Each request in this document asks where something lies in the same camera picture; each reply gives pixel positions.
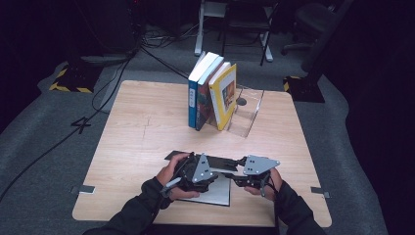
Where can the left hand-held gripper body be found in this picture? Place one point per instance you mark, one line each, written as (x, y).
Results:
(200, 169)

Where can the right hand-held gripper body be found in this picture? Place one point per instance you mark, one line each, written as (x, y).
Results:
(259, 164)

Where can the black hardcover book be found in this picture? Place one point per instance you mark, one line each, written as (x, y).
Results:
(221, 161)

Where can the clear acrylic book rack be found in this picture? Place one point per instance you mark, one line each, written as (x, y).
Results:
(251, 112)

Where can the yellow book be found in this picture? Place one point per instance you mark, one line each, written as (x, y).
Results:
(225, 107)

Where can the colourful patterned book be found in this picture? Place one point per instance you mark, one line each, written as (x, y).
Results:
(204, 104)

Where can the blue book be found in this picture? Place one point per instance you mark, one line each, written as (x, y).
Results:
(192, 104)

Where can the person's right hand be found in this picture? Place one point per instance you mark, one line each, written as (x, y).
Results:
(275, 189)

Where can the person's left hand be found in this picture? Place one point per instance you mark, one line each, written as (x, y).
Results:
(168, 176)

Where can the black round table grommet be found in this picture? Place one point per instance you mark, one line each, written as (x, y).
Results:
(241, 101)

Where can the grey tape piece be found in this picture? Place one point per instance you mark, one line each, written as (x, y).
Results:
(320, 192)
(84, 189)

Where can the black yellow striped stand base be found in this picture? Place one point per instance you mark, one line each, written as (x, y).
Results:
(305, 91)
(75, 78)

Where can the white desk legs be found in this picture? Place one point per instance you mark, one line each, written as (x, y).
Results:
(199, 32)

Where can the black folding chair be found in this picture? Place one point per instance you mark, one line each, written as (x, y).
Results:
(248, 23)

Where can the black office chair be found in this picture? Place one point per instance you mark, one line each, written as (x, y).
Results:
(310, 23)

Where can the black slanted stand post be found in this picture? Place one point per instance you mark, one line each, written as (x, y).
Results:
(326, 39)

